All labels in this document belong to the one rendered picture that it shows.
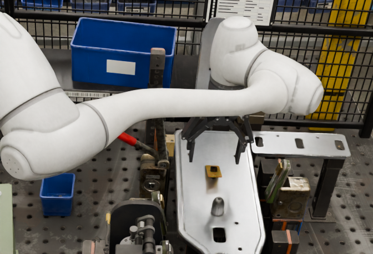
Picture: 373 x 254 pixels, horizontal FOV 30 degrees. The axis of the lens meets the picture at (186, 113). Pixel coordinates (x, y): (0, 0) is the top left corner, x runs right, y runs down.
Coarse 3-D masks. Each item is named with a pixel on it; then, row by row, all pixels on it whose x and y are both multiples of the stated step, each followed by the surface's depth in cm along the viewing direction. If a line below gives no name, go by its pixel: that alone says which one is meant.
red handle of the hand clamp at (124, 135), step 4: (124, 132) 178; (120, 136) 177; (124, 136) 177; (128, 136) 178; (124, 140) 178; (128, 140) 178; (132, 140) 178; (136, 140) 179; (128, 144) 179; (132, 144) 179; (136, 144) 179; (140, 144) 180; (140, 148) 180; (144, 148) 180; (148, 148) 181; (152, 148) 182; (148, 152) 181; (152, 152) 181; (156, 152) 182; (152, 156) 182; (156, 156) 182
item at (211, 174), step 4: (208, 168) 189; (212, 168) 187; (216, 168) 187; (208, 172) 187; (212, 172) 187; (216, 172) 187; (220, 172) 187; (208, 176) 184; (212, 176) 184; (216, 176) 184; (220, 176) 184
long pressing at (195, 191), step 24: (216, 144) 200; (192, 168) 191; (240, 168) 193; (192, 192) 184; (216, 192) 184; (240, 192) 185; (192, 216) 177; (216, 216) 178; (240, 216) 178; (192, 240) 170; (240, 240) 172; (264, 240) 173
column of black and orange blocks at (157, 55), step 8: (152, 48) 200; (160, 48) 200; (152, 56) 198; (160, 56) 198; (152, 64) 200; (160, 64) 200; (152, 72) 202; (160, 72) 202; (152, 80) 203; (160, 80) 203; (152, 128) 215; (152, 136) 217; (144, 144) 222; (152, 144) 220; (144, 152) 223
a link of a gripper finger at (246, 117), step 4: (244, 116) 176; (248, 116) 175; (244, 120) 176; (248, 120) 176; (248, 124) 177; (248, 128) 178; (248, 132) 179; (252, 132) 180; (248, 136) 179; (252, 136) 180; (252, 140) 180
